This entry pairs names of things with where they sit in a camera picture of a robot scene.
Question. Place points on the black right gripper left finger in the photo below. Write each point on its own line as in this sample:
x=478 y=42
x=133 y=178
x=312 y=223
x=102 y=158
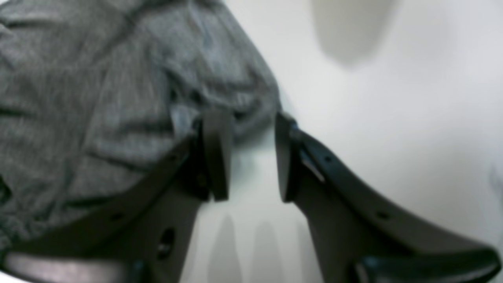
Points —
x=143 y=235

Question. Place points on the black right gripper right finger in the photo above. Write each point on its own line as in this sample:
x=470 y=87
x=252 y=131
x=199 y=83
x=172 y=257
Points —
x=359 y=235

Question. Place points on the grey t-shirt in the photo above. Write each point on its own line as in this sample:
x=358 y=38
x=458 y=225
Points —
x=94 y=92

